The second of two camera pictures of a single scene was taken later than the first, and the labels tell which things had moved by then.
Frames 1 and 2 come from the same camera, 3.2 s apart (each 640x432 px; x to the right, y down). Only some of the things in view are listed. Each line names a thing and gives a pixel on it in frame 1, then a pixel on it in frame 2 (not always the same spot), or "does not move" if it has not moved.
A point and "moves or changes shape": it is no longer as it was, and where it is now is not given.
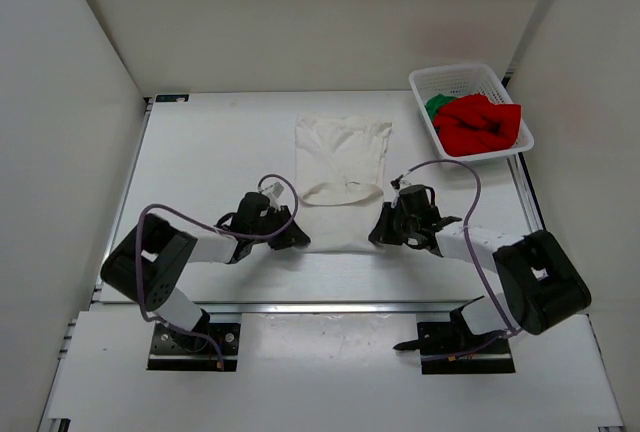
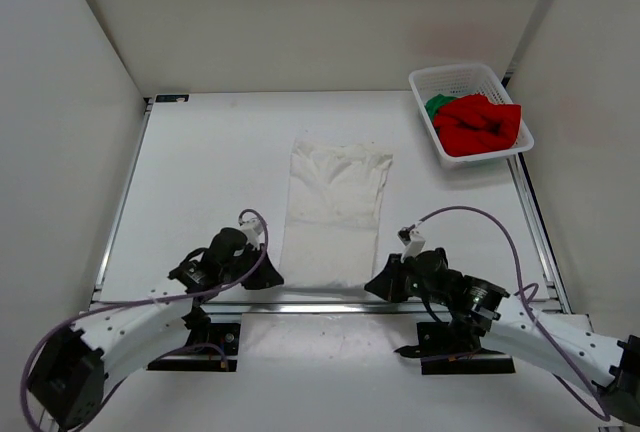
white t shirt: [339, 180] moves or changes shape
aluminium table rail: [331, 307] does not move
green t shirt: [434, 103] does not move
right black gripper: [384, 233] → [387, 284]
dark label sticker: [172, 98] does not move
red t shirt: [472, 124] does not move
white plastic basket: [469, 110] does not move
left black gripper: [293, 235] → [264, 276]
